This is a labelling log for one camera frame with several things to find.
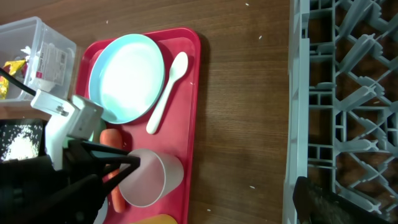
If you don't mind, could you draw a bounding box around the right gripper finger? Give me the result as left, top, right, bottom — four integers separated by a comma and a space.
293, 176, 389, 224

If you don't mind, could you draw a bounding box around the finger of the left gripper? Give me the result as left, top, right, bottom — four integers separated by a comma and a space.
101, 156, 141, 195
81, 141, 129, 156

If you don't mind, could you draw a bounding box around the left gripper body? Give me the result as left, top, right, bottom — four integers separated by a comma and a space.
1, 140, 105, 223

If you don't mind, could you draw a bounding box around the orange carrot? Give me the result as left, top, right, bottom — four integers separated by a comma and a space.
99, 129, 126, 213

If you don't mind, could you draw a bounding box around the pink plastic cup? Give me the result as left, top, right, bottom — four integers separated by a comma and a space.
119, 149, 184, 208

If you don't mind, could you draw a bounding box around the white rice pile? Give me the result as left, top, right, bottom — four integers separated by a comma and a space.
1, 124, 43, 162

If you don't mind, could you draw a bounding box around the yellow plastic cup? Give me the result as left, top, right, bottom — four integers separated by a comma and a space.
132, 214, 178, 224

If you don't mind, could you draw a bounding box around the yellow foil wrapper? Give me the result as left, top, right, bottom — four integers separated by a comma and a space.
0, 58, 27, 100

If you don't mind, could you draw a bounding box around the green bowl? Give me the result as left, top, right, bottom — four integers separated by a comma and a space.
88, 119, 106, 143

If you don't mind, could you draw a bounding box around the light blue bowl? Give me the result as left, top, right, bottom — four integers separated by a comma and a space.
93, 197, 108, 224

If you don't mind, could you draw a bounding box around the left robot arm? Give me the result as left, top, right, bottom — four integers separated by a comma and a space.
1, 116, 141, 223

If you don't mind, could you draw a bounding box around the black waste tray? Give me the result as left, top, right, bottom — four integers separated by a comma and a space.
1, 119, 47, 162

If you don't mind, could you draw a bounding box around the clear plastic waste bin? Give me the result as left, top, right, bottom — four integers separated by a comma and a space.
1, 17, 76, 99

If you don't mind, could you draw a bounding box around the grey dishwasher rack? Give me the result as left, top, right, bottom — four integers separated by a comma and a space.
282, 0, 397, 223

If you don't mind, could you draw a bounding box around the large light blue plate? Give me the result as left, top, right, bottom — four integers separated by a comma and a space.
88, 34, 165, 124

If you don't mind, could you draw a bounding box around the red serving tray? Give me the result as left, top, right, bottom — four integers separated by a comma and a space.
74, 27, 201, 224

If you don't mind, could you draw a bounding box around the white plastic spoon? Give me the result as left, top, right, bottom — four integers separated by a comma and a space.
146, 52, 188, 134

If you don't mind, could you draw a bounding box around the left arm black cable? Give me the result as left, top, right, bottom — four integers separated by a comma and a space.
0, 67, 37, 97

